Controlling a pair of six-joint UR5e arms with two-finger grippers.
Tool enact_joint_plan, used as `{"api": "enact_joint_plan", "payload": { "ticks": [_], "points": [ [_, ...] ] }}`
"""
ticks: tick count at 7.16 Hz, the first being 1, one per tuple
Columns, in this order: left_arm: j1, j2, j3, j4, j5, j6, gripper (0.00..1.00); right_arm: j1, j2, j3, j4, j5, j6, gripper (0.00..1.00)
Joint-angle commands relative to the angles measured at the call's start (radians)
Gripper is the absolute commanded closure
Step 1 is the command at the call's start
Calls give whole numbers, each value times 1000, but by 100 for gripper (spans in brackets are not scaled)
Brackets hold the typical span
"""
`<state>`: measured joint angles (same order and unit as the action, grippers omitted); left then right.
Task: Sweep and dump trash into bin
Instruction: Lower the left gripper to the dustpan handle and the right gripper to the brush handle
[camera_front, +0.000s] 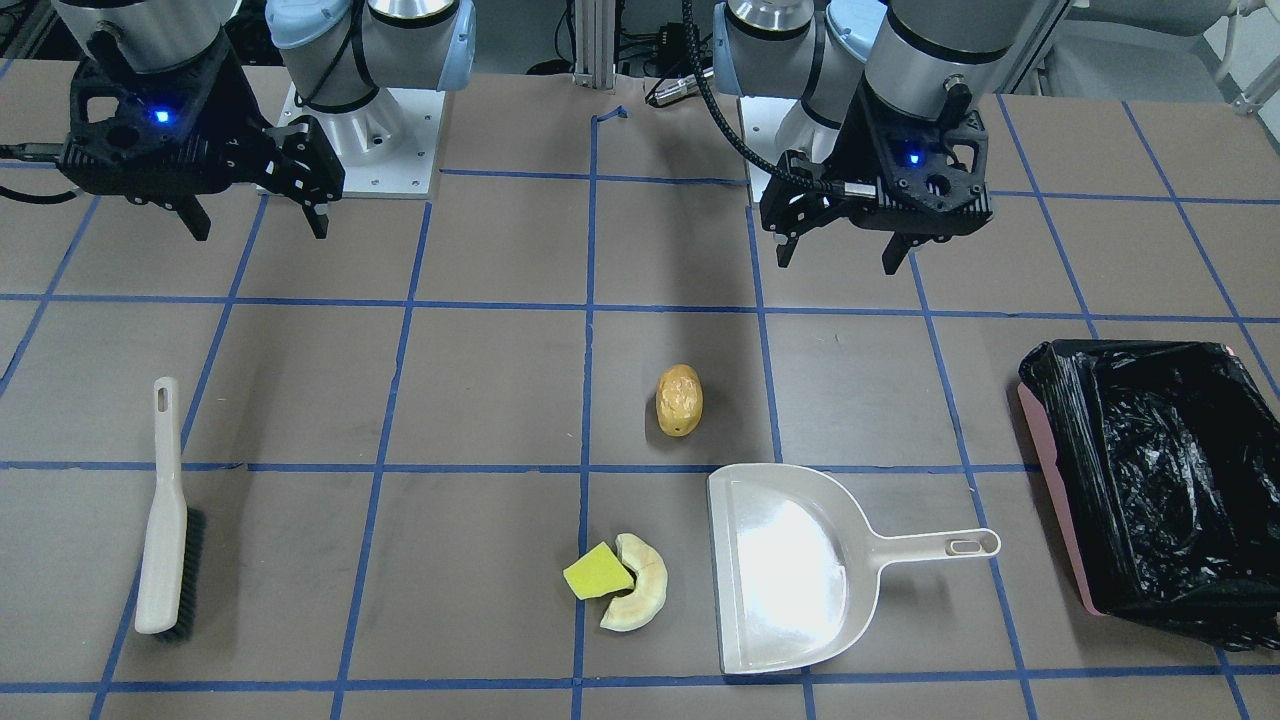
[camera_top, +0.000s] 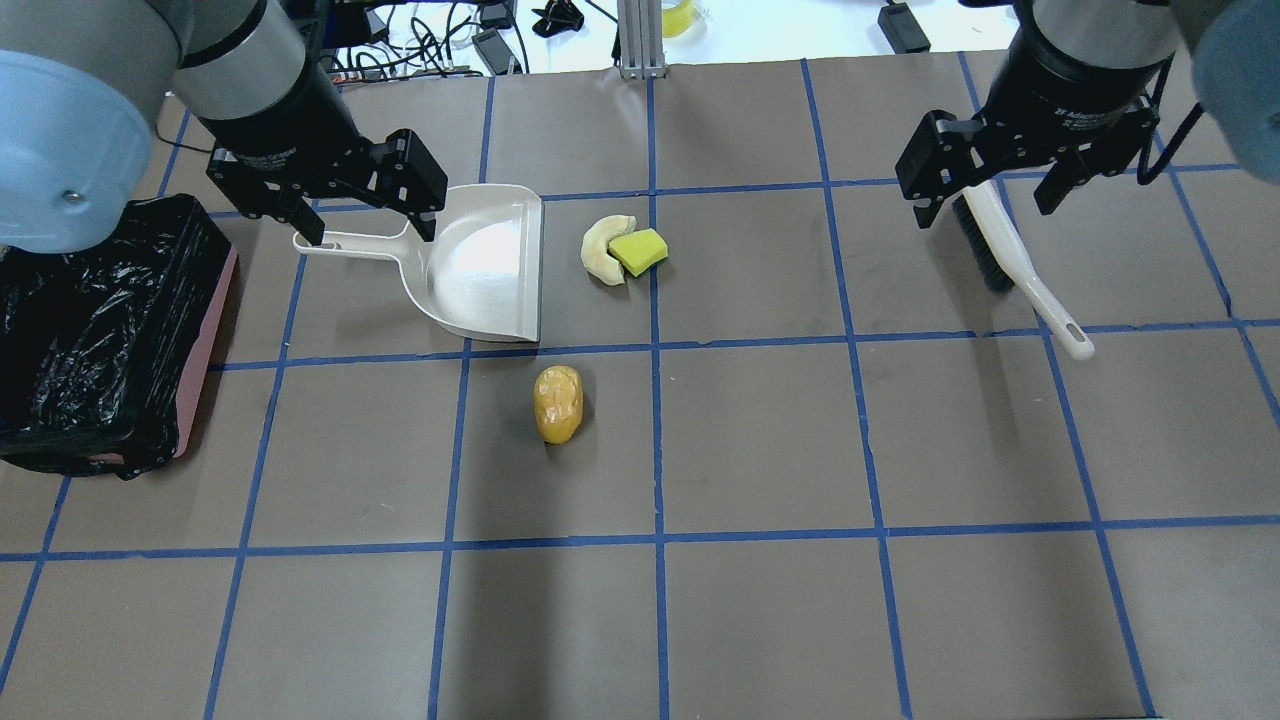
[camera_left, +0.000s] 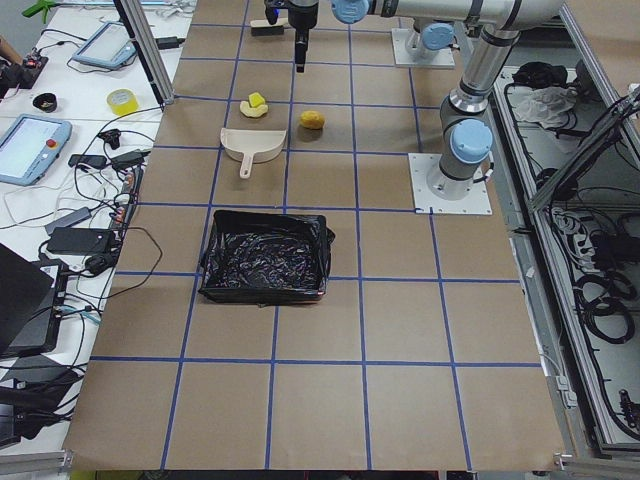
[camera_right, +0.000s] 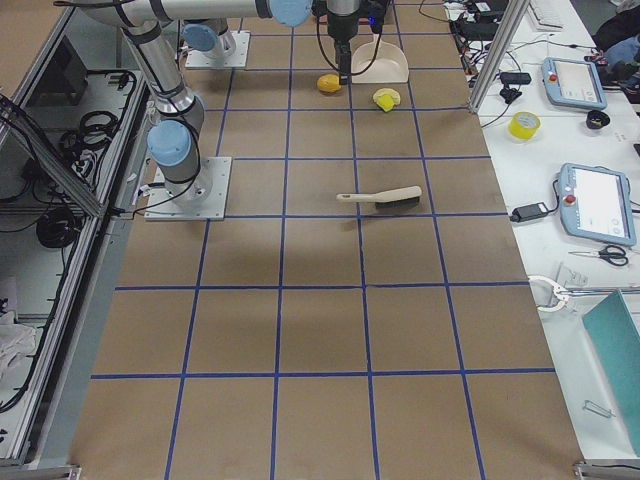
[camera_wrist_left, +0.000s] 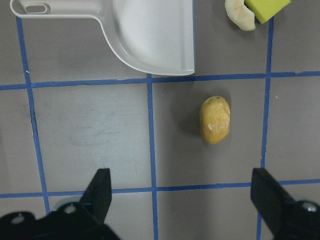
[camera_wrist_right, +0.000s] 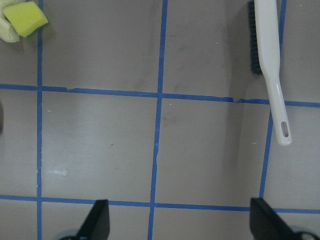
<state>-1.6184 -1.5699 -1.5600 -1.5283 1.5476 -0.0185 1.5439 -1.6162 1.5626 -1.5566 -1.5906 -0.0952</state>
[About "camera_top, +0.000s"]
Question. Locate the yellow potato toy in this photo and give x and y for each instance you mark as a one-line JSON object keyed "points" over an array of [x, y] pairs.
{"points": [[558, 402]]}

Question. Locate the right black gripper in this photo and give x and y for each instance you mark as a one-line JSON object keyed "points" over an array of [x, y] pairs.
{"points": [[1072, 88]]}

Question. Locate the white hand brush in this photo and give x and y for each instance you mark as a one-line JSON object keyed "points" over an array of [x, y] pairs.
{"points": [[1005, 265]]}

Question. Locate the yellow green sponge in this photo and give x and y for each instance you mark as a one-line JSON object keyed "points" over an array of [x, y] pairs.
{"points": [[639, 251]]}

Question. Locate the black power adapter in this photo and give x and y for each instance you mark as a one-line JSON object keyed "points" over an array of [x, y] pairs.
{"points": [[901, 29]]}

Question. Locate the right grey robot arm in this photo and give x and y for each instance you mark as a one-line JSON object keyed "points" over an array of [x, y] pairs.
{"points": [[1077, 96]]}

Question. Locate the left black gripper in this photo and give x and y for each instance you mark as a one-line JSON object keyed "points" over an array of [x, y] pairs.
{"points": [[283, 120]]}

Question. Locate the yellow tape roll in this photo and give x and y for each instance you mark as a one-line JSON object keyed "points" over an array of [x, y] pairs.
{"points": [[678, 18]]}

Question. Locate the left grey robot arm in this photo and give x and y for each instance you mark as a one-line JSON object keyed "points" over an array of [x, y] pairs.
{"points": [[82, 83]]}

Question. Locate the white plastic dustpan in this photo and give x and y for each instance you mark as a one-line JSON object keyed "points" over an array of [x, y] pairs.
{"points": [[480, 277]]}

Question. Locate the aluminium frame post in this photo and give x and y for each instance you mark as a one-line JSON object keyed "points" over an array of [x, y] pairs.
{"points": [[640, 39]]}

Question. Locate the pink bin with black bag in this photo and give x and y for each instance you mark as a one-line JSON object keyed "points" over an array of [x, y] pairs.
{"points": [[95, 343]]}

